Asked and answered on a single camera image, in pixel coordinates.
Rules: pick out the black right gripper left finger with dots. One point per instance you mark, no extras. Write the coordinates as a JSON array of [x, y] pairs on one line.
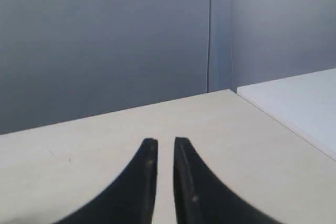
[[130, 198]]

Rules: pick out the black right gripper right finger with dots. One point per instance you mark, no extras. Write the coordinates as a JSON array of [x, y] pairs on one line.
[[201, 197]]

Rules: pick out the white side table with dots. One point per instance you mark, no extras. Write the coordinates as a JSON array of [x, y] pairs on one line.
[[305, 104]]

